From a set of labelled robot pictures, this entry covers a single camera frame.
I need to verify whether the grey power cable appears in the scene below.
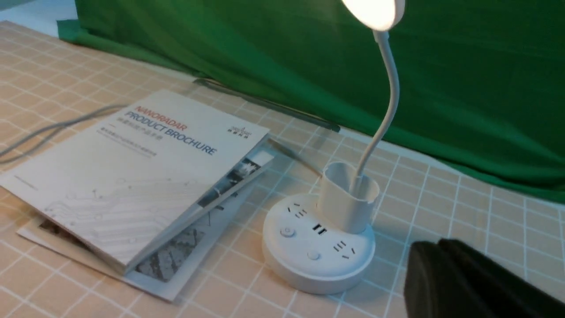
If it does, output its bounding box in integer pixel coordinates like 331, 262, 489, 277
0, 103, 323, 176

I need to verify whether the white product brochure booklet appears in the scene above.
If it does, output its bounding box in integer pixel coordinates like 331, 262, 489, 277
1, 89, 270, 274

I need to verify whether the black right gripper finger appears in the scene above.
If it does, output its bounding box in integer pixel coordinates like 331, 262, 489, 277
403, 238, 565, 318

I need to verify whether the photo magazine under brochure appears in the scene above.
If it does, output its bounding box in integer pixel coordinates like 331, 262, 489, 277
17, 148, 274, 302

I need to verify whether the orange checked tablecloth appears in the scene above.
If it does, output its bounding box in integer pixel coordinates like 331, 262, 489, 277
0, 21, 564, 318

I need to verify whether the green backdrop cloth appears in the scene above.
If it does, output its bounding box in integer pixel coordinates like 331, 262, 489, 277
57, 0, 565, 203

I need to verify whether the white desk lamp power strip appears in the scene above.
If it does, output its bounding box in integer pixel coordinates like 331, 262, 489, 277
262, 0, 406, 295

